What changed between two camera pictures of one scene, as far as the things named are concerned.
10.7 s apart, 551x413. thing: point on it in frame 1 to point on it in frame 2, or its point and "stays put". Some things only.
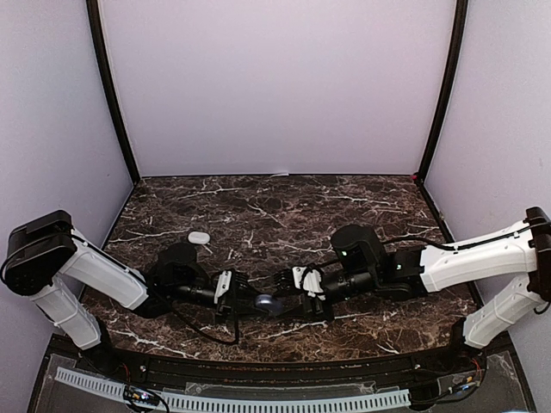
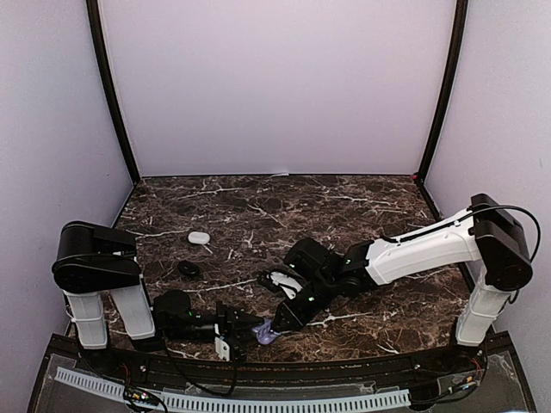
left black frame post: [100, 49] stays put
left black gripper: [240, 289] to [231, 327]
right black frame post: [442, 113] stays put
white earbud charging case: [199, 237] stays put
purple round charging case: [268, 302] to [264, 335]
